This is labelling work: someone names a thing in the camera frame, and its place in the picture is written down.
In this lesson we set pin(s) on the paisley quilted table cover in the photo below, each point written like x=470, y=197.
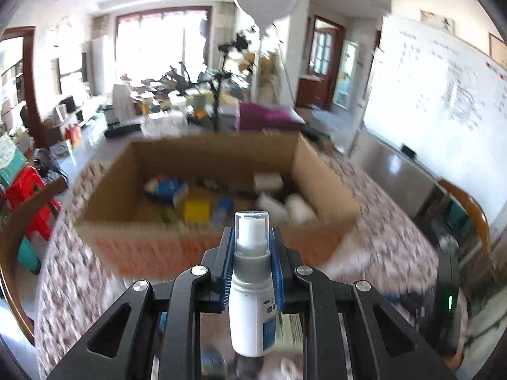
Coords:
x=396, y=237

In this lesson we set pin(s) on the balcony glass door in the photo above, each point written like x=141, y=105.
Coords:
x=158, y=47

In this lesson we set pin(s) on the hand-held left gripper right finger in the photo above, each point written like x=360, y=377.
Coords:
x=277, y=261

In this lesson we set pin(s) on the brown wooden door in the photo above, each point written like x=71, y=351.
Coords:
x=321, y=67

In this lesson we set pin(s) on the orange printed cardboard box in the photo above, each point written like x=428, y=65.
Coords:
x=317, y=182

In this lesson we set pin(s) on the blue capped bottle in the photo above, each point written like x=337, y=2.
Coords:
x=223, y=208

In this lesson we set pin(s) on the black tripod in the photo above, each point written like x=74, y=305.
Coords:
x=216, y=99

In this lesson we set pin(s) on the blue white carton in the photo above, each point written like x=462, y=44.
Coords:
x=166, y=188

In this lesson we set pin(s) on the black whiteboard eraser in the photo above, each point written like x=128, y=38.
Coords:
x=408, y=151

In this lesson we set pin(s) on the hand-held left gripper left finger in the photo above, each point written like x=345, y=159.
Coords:
x=227, y=257

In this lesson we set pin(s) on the green white snack packet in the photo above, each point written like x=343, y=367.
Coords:
x=291, y=326

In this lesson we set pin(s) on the yellow small box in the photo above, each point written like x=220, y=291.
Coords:
x=197, y=209

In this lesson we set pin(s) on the white power adapter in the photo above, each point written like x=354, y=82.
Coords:
x=268, y=182

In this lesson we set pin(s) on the purple tissue box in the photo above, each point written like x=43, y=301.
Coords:
x=269, y=118

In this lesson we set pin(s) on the wooden chair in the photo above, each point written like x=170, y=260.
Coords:
x=473, y=209
x=16, y=253

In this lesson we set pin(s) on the white items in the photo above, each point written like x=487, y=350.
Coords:
x=301, y=208

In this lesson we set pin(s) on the red plastic stool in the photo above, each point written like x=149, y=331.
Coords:
x=27, y=190

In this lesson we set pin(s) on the whiteboard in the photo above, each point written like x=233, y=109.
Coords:
x=435, y=99

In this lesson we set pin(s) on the white spray bottle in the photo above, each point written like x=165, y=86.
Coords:
x=249, y=304

